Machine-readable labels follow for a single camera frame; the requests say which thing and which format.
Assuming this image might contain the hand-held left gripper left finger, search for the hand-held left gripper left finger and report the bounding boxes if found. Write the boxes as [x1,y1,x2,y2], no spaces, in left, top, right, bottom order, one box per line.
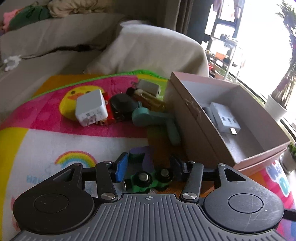
[50,152,129,202]

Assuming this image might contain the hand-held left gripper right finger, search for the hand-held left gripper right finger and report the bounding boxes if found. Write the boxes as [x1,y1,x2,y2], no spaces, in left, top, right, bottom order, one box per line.
[169,156,250,202]

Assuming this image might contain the green toy with wheels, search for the green toy with wheels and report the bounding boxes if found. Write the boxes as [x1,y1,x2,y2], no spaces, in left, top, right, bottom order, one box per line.
[124,169,174,193]

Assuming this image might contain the pink cardboard box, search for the pink cardboard box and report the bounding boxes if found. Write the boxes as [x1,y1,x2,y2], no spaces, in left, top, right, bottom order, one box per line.
[163,71,291,176]

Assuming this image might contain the red plastic object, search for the red plastic object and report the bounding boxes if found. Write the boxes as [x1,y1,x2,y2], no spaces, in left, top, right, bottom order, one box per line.
[98,92,115,127]

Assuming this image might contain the teal plastic tool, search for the teal plastic tool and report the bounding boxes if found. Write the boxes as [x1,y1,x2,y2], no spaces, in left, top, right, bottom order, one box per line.
[131,108,181,146]

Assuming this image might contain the black round object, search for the black round object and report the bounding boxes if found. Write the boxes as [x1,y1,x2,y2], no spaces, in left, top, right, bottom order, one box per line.
[109,93,139,121]

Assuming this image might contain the white charger cube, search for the white charger cube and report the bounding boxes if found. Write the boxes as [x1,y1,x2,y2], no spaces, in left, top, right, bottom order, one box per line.
[75,89,109,127]

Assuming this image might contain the amber glass bottle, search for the amber glass bottle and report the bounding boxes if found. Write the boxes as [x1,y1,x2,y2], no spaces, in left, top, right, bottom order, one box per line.
[126,88,167,113]

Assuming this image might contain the small white plug adapter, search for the small white plug adapter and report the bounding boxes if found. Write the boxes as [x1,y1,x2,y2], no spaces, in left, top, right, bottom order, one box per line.
[132,79,161,97]

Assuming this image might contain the white multi-port adapter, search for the white multi-port adapter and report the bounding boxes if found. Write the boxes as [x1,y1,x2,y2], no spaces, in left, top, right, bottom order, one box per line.
[209,102,241,135]

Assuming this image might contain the colourful printed play mat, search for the colourful printed play mat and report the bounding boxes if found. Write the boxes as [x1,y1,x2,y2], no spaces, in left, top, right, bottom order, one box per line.
[0,70,296,241]

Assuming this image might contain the small white potted plant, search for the small white potted plant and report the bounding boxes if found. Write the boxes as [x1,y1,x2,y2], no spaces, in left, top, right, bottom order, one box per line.
[279,141,296,174]

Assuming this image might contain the large white plant pot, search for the large white plant pot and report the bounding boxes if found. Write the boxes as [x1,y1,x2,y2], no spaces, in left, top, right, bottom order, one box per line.
[264,95,287,122]

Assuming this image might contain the beige throw blanket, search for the beige throw blanket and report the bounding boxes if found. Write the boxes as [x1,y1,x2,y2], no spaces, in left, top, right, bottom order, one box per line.
[84,20,210,78]

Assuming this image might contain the tall green plant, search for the tall green plant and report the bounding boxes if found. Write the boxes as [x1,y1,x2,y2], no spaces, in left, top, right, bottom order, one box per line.
[270,0,296,109]

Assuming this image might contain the beige sofa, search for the beige sofa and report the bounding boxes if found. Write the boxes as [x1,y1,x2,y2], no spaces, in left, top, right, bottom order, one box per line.
[0,0,210,121]

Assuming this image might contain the metal storage rack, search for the metal storage rack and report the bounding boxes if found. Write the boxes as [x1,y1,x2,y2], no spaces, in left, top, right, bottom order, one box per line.
[201,0,245,81]

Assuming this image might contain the grey curtain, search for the grey curtain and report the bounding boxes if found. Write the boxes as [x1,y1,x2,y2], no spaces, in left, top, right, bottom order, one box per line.
[159,0,214,44]

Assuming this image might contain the beige crumpled cloth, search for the beige crumpled cloth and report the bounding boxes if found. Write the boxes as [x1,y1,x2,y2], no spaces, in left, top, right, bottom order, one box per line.
[47,0,104,18]

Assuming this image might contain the hanging laundry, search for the hanging laundry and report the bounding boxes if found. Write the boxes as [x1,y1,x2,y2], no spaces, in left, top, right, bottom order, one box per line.
[213,0,245,19]

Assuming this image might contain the green cloth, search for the green cloth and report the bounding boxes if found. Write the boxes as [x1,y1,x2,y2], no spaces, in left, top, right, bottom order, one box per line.
[9,5,51,30]

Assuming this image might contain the pink cloth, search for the pink cloth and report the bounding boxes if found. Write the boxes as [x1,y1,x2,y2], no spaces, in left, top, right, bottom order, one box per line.
[1,9,19,30]

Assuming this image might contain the black cable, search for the black cable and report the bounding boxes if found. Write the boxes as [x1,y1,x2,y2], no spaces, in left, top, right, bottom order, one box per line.
[20,44,109,61]

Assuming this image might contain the white flower-shaped ring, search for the white flower-shaped ring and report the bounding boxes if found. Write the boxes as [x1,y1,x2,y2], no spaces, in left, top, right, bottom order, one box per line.
[2,55,22,71]

